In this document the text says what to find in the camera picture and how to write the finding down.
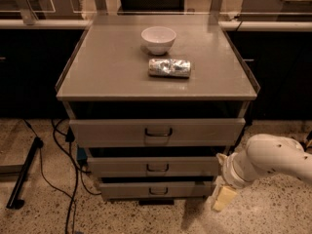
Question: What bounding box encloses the grey drawer cabinet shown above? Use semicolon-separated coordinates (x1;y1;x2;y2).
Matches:
57;15;259;201

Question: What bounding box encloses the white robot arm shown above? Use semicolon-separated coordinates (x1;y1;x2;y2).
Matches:
213;134;312;212

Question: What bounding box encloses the grey drawer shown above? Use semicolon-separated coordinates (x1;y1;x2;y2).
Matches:
99;181;215;200
88;157;220;177
69;118;245;147

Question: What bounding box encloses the crumpled silver can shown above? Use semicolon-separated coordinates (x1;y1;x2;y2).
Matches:
148;58;191;78

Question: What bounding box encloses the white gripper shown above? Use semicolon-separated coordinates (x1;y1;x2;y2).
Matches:
212;152;253;212

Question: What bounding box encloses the grey top drawer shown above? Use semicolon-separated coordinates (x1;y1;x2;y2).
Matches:
69;118;245;147

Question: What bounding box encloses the blue box behind cabinet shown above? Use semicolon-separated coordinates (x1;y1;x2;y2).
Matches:
76;147;88;166

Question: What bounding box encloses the white ceramic bowl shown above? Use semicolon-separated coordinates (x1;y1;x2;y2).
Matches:
141;26;176;56

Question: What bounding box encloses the grey middle drawer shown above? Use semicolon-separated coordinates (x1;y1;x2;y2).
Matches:
88;157;220;177

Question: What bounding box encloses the grey bottom drawer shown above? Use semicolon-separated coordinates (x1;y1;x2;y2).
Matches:
99;181;215;200

